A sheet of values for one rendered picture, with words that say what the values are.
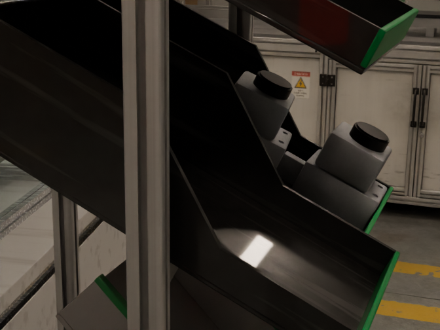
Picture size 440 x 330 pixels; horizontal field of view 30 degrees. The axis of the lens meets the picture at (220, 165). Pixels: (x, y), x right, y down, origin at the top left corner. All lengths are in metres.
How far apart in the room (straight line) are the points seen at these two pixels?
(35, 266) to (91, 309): 0.97
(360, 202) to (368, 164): 0.03
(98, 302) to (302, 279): 0.12
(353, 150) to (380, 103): 3.67
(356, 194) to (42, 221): 1.11
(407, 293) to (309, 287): 3.01
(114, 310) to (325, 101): 3.86
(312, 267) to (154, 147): 0.16
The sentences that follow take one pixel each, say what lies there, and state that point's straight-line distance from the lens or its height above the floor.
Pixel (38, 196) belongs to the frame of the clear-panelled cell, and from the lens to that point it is 1.74.
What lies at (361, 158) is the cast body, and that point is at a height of 1.25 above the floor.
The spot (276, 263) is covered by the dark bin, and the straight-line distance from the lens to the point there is 0.51.
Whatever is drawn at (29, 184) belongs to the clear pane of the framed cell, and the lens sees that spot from 1.73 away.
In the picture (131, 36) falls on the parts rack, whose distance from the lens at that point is 0.41.
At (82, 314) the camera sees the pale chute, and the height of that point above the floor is 1.19.
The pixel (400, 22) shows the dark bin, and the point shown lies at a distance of 0.45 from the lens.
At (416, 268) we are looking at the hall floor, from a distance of 3.78.
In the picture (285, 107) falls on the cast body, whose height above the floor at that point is 1.29.
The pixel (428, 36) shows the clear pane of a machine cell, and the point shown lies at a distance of 4.22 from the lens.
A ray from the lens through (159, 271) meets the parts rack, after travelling 0.44.
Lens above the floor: 1.41
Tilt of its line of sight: 16 degrees down
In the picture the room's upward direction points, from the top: 1 degrees clockwise
